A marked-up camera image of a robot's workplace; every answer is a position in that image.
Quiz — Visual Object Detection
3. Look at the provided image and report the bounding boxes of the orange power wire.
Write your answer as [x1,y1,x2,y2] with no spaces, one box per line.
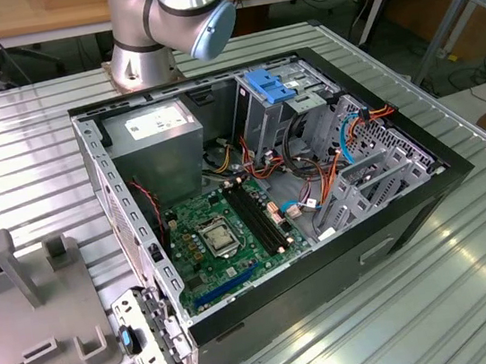
[305,102,410,211]

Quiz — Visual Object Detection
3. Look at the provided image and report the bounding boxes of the blue data wire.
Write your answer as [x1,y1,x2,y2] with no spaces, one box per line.
[270,110,378,218]

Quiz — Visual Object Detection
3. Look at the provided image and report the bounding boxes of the grey metal disk bay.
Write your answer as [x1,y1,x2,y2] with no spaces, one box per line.
[295,81,455,245]

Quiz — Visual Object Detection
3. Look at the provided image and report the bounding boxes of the black RAM slot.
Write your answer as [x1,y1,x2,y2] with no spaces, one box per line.
[230,176,288,257]
[225,178,282,260]
[236,174,293,255]
[220,178,278,263]

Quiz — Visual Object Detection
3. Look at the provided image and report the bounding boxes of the silver CPU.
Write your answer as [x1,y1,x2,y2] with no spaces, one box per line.
[203,224,237,255]

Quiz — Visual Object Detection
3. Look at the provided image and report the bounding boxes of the grey metal drive cage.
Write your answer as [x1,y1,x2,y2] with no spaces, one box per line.
[226,51,354,172]

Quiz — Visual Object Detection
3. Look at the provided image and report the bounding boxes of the metal CPU socket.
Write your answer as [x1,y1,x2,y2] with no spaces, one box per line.
[191,212,249,264]

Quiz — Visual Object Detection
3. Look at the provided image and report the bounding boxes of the grey power supply unit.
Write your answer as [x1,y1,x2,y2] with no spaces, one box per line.
[99,95,214,213]

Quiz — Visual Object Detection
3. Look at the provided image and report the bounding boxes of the green motherboard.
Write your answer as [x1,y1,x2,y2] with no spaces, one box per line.
[160,168,320,319]

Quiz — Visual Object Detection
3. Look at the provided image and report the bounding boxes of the blue plastic drive latch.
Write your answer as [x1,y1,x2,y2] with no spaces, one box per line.
[243,62,301,108]

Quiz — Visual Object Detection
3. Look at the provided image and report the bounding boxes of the black case fan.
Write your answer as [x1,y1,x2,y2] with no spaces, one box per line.
[126,170,175,252]

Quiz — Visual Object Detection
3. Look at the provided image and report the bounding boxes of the white paper label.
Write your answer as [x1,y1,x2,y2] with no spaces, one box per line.
[316,227,339,243]

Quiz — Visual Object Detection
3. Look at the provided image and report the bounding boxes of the blue expansion slot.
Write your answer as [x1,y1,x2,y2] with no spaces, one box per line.
[188,260,265,311]

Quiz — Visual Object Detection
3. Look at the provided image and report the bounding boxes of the black open PC case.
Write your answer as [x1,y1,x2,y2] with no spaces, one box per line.
[63,25,486,364]

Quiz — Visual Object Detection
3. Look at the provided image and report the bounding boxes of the black blue retainer latch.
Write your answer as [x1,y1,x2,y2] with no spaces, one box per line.
[117,322,142,358]

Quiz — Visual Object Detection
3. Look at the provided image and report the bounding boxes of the grey parts rack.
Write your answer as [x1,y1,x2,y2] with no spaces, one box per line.
[0,212,132,364]

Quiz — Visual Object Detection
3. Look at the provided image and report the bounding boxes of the black office chair base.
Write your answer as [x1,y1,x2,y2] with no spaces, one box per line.
[0,39,66,89]

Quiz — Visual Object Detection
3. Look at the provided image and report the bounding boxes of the red yellow wire bundle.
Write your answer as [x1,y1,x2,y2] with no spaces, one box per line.
[198,126,291,194]

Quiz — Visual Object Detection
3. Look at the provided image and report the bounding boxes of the thick black cable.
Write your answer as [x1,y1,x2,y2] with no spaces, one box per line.
[275,108,343,185]

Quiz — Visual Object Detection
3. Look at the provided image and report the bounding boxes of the white plug thin wires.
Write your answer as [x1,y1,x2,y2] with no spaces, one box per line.
[285,176,328,221]

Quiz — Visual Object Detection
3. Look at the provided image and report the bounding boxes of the grey slot bracket retainer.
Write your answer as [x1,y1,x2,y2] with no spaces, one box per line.
[107,278,196,364]

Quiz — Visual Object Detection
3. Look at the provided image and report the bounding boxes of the aluminium frame table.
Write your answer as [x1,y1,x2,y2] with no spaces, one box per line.
[403,0,486,91]

